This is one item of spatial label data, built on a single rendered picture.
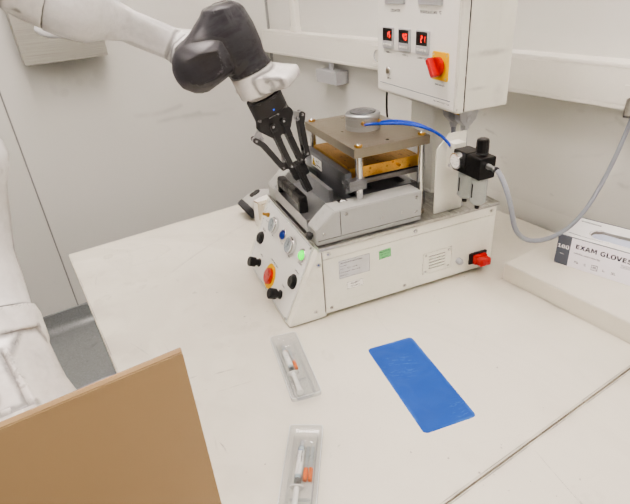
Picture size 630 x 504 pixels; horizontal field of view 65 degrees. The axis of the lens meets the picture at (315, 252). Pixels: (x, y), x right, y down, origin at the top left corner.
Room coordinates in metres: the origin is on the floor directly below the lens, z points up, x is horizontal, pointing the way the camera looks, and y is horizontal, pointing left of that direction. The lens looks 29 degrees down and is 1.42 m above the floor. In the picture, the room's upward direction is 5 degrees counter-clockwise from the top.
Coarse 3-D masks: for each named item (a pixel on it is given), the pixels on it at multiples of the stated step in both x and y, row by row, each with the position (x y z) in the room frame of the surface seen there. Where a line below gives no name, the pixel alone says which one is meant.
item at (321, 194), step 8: (312, 176) 1.10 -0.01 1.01; (296, 184) 1.16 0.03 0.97; (312, 184) 1.10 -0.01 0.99; (320, 184) 1.05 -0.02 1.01; (304, 192) 1.11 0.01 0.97; (312, 192) 1.10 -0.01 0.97; (320, 192) 1.05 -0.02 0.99; (328, 192) 1.01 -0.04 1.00; (424, 192) 1.05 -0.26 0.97; (280, 200) 1.11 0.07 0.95; (288, 200) 1.06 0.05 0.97; (312, 200) 1.05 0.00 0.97; (320, 200) 1.05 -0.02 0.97; (328, 200) 1.01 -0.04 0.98; (424, 200) 1.05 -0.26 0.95; (288, 208) 1.06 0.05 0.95; (296, 208) 1.02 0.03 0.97; (312, 208) 1.01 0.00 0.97; (320, 208) 1.01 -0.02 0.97; (296, 216) 1.01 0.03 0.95; (304, 216) 0.97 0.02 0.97; (312, 216) 0.97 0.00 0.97; (304, 224) 0.96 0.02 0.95
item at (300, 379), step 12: (276, 336) 0.82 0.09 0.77; (288, 336) 0.82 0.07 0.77; (276, 348) 0.78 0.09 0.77; (288, 348) 0.78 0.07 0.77; (300, 348) 0.77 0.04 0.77; (288, 360) 0.74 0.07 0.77; (300, 360) 0.74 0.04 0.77; (288, 372) 0.71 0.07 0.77; (300, 372) 0.71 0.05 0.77; (312, 372) 0.70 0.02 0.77; (288, 384) 0.68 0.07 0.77; (300, 384) 0.67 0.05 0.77; (312, 384) 0.67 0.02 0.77; (300, 396) 0.65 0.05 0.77
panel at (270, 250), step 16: (272, 208) 1.16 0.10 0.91; (288, 224) 1.05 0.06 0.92; (272, 240) 1.09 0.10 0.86; (304, 240) 0.95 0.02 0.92; (256, 256) 1.14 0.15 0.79; (272, 256) 1.06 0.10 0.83; (288, 256) 0.99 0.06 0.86; (304, 256) 0.92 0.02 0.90; (256, 272) 1.10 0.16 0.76; (288, 272) 0.96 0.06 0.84; (304, 272) 0.90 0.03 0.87; (288, 288) 0.93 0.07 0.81; (288, 304) 0.91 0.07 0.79
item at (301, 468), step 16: (304, 432) 0.57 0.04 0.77; (320, 432) 0.56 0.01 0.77; (288, 448) 0.54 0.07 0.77; (304, 448) 0.53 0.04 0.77; (320, 448) 0.53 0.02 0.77; (288, 464) 0.51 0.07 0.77; (304, 464) 0.50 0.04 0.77; (288, 480) 0.48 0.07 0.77; (304, 480) 0.48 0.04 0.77; (288, 496) 0.45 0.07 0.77; (304, 496) 0.45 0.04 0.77
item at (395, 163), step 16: (320, 144) 1.19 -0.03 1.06; (336, 160) 1.06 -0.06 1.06; (352, 160) 1.05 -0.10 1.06; (368, 160) 1.04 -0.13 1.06; (384, 160) 1.03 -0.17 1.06; (400, 160) 1.04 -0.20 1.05; (416, 160) 1.05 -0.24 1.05; (352, 176) 1.00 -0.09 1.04; (368, 176) 1.01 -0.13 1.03; (384, 176) 1.03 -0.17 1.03
